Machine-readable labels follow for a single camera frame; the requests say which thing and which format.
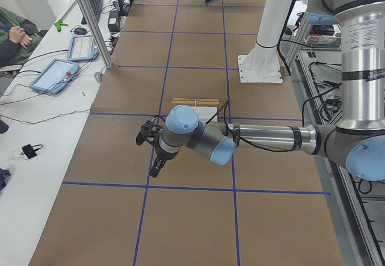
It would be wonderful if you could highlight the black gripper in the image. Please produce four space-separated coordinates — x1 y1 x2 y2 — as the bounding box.
150 147 177 178

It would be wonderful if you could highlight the white rack with wooden bars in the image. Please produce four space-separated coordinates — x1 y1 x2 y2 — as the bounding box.
171 97 220 122

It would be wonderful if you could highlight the small metal cylinder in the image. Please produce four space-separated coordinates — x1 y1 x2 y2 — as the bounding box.
94 72 103 83

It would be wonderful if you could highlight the small black adapter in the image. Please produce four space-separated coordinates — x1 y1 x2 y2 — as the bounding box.
20 144 44 159

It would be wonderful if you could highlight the near blue teach pendant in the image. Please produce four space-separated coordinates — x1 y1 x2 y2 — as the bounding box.
29 58 80 94

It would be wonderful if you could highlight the blue teach pendant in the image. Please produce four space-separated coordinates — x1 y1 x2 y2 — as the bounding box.
67 35 99 62
29 58 80 94

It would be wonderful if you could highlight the far blue teach pendant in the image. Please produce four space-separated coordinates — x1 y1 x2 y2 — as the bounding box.
67 35 99 62

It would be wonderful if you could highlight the black power brick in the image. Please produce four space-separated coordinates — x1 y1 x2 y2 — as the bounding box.
108 10 121 32

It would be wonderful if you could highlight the black computer mouse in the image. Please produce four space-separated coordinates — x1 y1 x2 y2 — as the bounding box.
73 27 88 36

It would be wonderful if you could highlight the green plastic clamp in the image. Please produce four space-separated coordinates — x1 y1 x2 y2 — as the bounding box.
54 19 69 32

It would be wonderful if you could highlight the black keyboard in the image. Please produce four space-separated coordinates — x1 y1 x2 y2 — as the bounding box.
88 0 103 22

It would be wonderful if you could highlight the seated person in green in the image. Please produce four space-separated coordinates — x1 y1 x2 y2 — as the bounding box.
1 7 42 67

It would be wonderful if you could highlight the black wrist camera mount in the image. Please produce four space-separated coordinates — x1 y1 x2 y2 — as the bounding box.
135 119 163 147

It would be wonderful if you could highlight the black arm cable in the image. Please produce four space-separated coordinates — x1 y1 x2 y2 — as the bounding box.
152 97 343 153

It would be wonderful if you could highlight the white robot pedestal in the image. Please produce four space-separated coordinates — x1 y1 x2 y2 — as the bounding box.
238 0 295 84

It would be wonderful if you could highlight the aluminium frame post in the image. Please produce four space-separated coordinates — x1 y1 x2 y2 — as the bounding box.
77 0 112 69

